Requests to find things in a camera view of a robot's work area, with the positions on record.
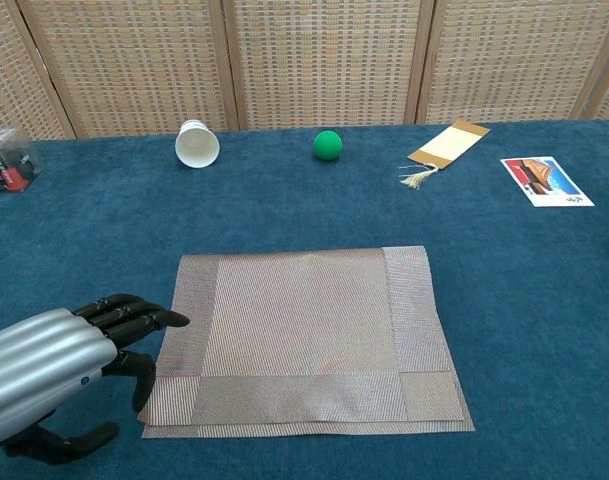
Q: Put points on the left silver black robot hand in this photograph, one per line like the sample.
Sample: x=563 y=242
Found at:
x=39 y=360

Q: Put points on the gray woven placemat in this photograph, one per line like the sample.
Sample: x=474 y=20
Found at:
x=304 y=320

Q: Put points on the clear box with red item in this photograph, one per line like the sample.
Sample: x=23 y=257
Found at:
x=9 y=165

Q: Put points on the white paper cup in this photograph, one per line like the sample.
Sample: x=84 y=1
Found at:
x=198 y=146

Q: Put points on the green ball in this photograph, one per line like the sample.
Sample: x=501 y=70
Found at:
x=328 y=145

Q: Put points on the beige brown tasselled bookmark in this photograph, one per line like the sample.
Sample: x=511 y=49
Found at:
x=451 y=145

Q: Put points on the red blue picture postcard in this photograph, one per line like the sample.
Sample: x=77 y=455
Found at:
x=546 y=180

